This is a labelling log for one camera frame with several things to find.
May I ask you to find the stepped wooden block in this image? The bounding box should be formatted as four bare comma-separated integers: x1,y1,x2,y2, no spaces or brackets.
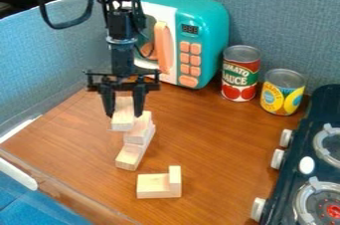
121,110,157,146

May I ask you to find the toy stove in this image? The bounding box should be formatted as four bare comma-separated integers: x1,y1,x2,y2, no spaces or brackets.
250,84,340,225

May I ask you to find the black cable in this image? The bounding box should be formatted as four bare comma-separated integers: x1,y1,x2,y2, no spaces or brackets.
33,0,96,31

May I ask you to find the long wooden block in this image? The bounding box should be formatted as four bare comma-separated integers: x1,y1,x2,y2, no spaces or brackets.
113,141,149,172

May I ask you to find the toy microwave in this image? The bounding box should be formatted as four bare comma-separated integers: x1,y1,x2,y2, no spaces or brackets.
129,0,232,90

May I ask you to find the red can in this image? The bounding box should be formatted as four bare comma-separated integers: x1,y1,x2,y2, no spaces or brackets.
219,44,263,103

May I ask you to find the L-shaped wooden block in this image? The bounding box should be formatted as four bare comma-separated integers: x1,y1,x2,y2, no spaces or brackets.
133,164,184,200

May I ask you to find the yellow can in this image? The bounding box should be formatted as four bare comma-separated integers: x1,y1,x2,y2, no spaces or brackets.
258,68,307,117

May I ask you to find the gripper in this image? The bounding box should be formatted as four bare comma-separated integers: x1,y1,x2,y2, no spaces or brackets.
82,35,162,118

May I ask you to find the small wooden block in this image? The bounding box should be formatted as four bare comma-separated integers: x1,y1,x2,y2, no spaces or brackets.
108,97,137,132

